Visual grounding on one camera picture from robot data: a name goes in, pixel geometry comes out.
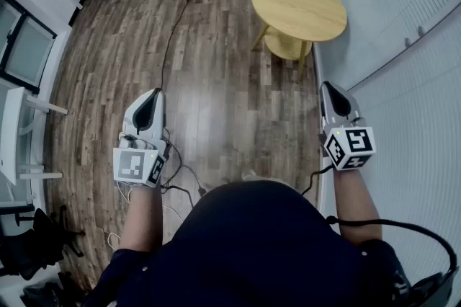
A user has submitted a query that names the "person's left forearm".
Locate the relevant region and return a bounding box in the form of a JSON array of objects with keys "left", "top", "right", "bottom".
[{"left": 118, "top": 184, "right": 164, "bottom": 253}]

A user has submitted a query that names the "black office chair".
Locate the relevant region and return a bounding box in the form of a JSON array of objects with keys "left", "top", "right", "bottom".
[{"left": 0, "top": 204, "right": 86, "bottom": 282}]

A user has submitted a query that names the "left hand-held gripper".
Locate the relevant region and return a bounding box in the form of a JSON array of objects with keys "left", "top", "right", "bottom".
[{"left": 112, "top": 88, "right": 171, "bottom": 188}]

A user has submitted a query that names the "thick black cable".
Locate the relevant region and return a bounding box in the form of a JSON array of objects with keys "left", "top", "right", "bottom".
[{"left": 326, "top": 215, "right": 459, "bottom": 274}]

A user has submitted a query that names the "black pack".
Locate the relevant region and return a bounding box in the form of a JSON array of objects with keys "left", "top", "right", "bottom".
[{"left": 392, "top": 264, "right": 460, "bottom": 307}]

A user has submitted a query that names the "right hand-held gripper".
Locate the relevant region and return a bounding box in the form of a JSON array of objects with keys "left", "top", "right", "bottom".
[{"left": 318, "top": 81, "right": 377, "bottom": 172}]

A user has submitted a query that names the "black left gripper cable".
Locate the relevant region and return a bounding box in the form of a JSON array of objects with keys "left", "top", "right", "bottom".
[{"left": 160, "top": 128, "right": 207, "bottom": 208}]

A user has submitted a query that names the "person's dark shirt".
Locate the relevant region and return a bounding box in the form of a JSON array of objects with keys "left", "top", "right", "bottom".
[{"left": 82, "top": 179, "right": 415, "bottom": 307}]

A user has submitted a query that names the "person's right forearm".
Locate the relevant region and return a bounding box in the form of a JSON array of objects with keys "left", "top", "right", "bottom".
[{"left": 332, "top": 167, "right": 383, "bottom": 246}]

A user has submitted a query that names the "round wooden side table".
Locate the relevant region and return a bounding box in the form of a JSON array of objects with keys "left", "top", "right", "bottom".
[{"left": 251, "top": 0, "right": 349, "bottom": 83}]

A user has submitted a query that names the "black floor cable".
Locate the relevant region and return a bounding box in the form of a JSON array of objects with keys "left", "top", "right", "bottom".
[{"left": 159, "top": 0, "right": 194, "bottom": 90}]

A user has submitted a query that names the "white cable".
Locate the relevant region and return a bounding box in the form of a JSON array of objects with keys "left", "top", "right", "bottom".
[{"left": 107, "top": 181, "right": 185, "bottom": 251}]

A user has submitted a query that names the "thin black right gripper cable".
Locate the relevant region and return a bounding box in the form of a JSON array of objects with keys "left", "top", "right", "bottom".
[{"left": 300, "top": 164, "right": 336, "bottom": 196}]

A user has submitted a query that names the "black-framed window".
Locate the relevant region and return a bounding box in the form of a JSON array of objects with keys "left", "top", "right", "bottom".
[{"left": 0, "top": 0, "right": 58, "bottom": 94}]

